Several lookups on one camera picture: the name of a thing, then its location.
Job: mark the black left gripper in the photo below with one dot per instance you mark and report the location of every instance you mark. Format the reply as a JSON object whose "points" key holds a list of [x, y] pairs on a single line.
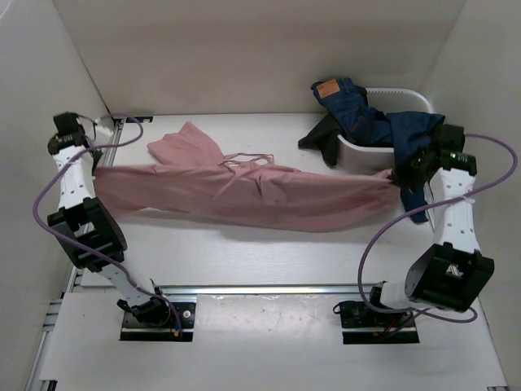
{"points": [[96, 155]]}

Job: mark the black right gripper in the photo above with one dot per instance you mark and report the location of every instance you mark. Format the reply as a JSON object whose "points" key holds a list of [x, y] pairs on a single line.
{"points": [[400, 175]]}

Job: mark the pink trousers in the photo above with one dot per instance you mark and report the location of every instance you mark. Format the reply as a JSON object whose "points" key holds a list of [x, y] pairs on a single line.
{"points": [[193, 176]]}

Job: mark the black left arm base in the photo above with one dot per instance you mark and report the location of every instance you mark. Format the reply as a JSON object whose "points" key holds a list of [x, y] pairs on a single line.
{"points": [[155, 321]]}

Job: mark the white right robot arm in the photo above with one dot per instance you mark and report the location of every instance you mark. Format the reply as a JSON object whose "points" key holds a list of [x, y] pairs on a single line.
{"points": [[453, 271]]}

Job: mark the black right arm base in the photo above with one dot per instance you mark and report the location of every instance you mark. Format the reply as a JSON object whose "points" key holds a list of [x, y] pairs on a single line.
{"points": [[362, 326]]}

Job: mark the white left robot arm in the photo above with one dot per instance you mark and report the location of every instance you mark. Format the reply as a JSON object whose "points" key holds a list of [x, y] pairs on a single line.
{"points": [[87, 232]]}

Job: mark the black trousers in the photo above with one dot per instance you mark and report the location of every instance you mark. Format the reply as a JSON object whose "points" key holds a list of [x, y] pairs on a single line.
{"points": [[324, 136]]}

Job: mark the blue denim jeans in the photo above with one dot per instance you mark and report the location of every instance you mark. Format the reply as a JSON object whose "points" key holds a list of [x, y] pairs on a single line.
{"points": [[366, 126]]}

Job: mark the black corner label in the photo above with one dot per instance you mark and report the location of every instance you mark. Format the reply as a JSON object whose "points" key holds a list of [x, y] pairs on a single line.
{"points": [[139, 119]]}

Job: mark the white laundry basket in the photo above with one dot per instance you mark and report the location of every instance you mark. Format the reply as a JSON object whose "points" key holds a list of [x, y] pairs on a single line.
{"points": [[368, 160]]}

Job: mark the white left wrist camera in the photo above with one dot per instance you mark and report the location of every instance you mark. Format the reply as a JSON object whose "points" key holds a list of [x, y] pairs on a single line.
{"points": [[103, 130]]}

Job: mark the aluminium front rail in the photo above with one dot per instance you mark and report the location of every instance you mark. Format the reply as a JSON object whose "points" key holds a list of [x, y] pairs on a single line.
{"points": [[293, 289]]}

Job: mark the aluminium rail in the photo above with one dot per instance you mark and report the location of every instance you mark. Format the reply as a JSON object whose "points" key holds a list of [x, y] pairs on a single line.
{"points": [[293, 289], [35, 381]]}

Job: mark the aluminium left rail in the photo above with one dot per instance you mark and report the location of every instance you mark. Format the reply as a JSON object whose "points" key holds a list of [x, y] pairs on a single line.
{"points": [[35, 381]]}

